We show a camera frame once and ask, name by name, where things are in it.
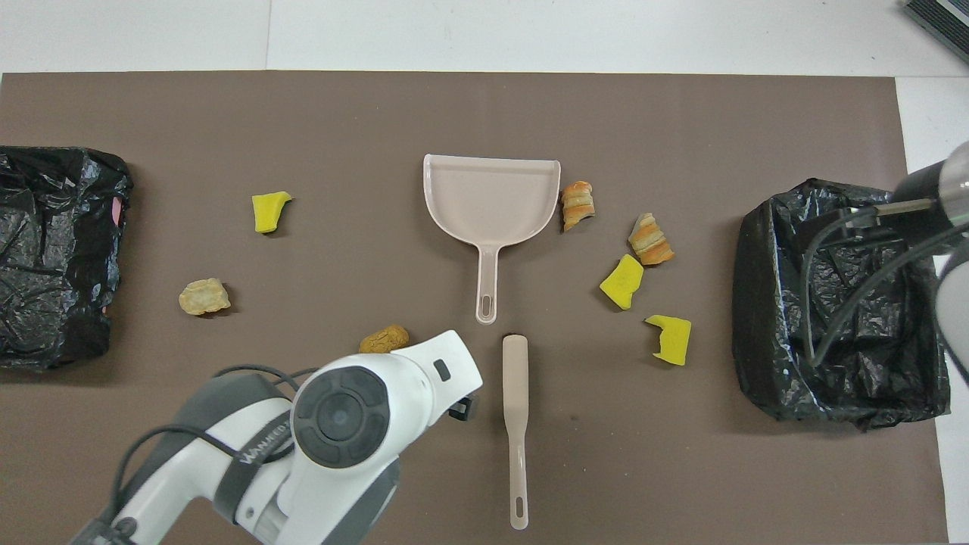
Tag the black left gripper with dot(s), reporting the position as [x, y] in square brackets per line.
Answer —
[463, 409]

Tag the brown table mat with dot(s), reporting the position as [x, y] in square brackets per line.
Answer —
[303, 151]

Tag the orange striped croissant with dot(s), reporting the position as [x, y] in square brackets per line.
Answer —
[577, 206]
[651, 241]

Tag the brown oblong bread roll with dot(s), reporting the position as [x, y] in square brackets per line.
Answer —
[378, 342]

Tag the yellow sponge chunk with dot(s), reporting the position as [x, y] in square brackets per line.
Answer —
[267, 214]
[622, 282]

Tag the black-bagged bin with pink spot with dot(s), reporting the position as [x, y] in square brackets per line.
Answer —
[60, 325]

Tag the beige plastic dustpan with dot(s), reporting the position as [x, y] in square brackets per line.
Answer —
[488, 200]

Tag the black-bagged trash bin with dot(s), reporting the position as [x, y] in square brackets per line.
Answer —
[780, 341]

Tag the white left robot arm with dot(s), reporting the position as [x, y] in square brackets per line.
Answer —
[341, 424]

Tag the dark grey ribbed device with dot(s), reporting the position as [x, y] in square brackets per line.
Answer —
[942, 23]

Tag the beige brush with black bristles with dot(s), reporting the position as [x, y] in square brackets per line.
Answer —
[515, 378]

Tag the pale bread piece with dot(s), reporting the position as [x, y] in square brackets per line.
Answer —
[203, 297]

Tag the notched yellow sponge piece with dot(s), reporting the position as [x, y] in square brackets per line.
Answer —
[674, 341]

